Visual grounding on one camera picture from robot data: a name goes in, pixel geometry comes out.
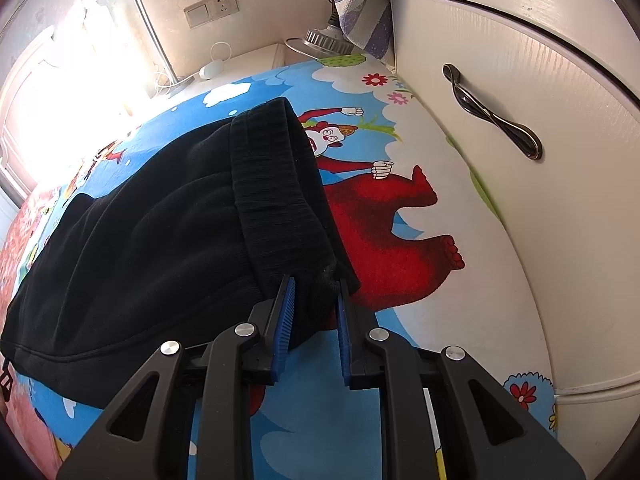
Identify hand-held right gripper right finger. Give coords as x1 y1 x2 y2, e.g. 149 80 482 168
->
336 277 587 480

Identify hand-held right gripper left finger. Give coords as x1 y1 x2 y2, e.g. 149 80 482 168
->
56 274 298 480

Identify black pants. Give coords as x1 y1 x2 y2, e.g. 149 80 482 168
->
0 97 359 411

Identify cartoon printed blanket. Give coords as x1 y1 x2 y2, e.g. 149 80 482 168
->
0 52 558 480

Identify white wardrobe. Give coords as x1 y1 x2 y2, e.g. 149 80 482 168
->
387 0 640 480

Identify pink floral bed sheet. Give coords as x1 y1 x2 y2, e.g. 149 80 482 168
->
0 185 76 480

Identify blue striped towel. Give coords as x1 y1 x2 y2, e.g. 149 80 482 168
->
327 0 396 61

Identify dark metal wardrobe handle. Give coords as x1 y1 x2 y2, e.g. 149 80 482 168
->
442 63 543 162

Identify white charger cable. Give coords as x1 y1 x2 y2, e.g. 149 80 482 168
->
209 41 234 67

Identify white wall conduit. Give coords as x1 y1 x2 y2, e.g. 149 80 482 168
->
128 0 177 87

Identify beige wall switch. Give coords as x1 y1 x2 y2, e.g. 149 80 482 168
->
183 2 214 29

